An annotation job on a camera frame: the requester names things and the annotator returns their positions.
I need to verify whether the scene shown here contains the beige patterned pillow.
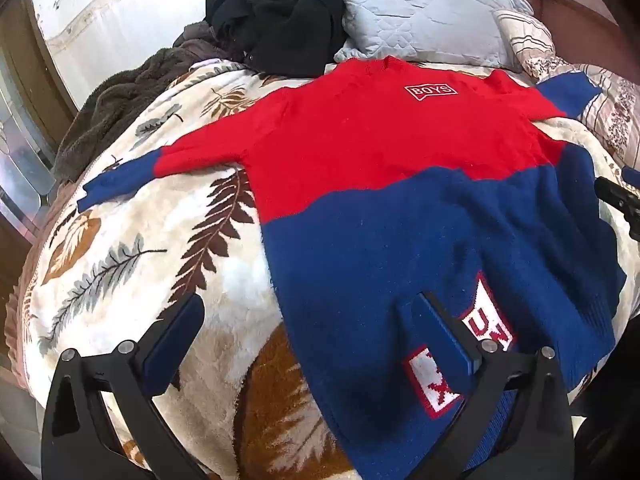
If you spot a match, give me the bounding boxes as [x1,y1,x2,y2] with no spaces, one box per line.
[494,10,639,170]

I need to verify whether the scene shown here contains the dark brown fleece blanket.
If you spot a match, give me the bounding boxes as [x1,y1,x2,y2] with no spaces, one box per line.
[52,22,244,182]

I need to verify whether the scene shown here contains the brown upholstered headboard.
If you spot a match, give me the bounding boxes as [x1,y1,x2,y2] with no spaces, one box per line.
[527,0,639,81]

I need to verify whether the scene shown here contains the leaf-pattern fleece blanket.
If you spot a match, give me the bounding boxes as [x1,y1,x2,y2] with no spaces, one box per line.
[15,62,639,479]

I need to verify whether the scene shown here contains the grey quilted pillow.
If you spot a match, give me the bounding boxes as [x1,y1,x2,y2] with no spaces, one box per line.
[334,0,533,72]

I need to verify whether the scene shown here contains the red and blue knit sweater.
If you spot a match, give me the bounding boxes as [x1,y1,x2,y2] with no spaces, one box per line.
[78,58,626,479]

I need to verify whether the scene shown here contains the black garment pile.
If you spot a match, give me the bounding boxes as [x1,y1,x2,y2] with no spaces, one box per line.
[205,0,346,78]

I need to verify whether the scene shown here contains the wooden framed window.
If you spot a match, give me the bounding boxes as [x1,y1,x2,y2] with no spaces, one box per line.
[1,0,77,299]

